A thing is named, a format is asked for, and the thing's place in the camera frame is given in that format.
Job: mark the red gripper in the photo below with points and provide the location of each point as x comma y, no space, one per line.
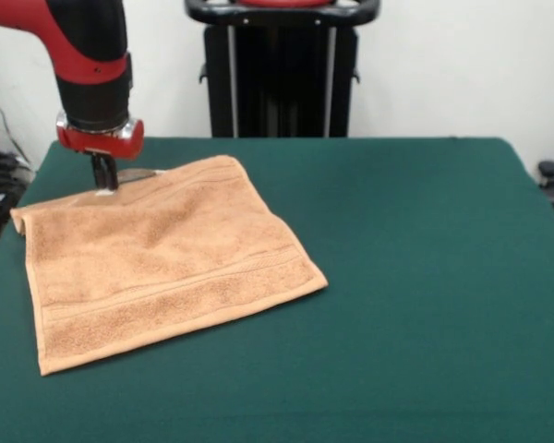
101,140

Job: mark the tan terry towel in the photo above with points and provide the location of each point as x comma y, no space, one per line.
175,258

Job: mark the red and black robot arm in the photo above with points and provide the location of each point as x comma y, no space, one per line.
87,55

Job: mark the dark green table cloth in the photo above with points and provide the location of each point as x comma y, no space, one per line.
397,346

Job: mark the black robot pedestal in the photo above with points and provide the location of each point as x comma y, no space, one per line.
281,83

